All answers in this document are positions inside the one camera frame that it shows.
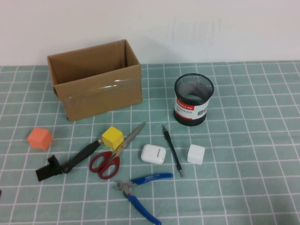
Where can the brown cardboard box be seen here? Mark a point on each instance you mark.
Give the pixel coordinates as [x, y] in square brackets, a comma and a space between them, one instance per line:
[98, 98]

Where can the white cube block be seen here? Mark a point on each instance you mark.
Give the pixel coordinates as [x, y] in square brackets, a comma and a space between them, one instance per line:
[195, 154]

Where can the black mesh pen holder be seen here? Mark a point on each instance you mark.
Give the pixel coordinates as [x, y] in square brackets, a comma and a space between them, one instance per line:
[187, 110]

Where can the green checkered tablecloth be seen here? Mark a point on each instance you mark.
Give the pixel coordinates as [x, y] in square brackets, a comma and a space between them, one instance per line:
[234, 164]

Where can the orange cube block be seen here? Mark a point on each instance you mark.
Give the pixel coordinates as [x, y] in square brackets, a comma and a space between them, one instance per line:
[38, 139]

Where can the black plastic bracket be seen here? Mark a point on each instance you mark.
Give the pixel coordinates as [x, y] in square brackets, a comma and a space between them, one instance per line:
[47, 173]

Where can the white earbuds case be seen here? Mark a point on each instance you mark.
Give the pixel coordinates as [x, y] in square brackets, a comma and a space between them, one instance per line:
[151, 153]

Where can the yellow cube block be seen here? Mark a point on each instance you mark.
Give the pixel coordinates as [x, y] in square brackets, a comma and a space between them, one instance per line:
[112, 138]

